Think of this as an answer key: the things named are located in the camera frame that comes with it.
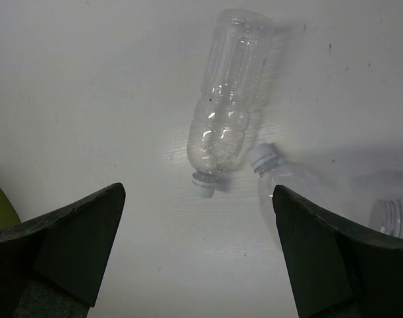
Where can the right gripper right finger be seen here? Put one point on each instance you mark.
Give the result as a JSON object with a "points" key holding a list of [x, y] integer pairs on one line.
{"points": [[336, 267]]}

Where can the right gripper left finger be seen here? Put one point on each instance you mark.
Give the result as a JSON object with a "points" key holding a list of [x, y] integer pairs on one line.
{"points": [[53, 265]]}

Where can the clear bottle without cap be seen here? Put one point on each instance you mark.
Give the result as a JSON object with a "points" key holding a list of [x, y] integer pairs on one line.
{"points": [[387, 217]]}

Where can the clear bottle white cap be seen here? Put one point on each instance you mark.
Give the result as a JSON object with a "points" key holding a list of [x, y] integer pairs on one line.
{"points": [[274, 170]]}

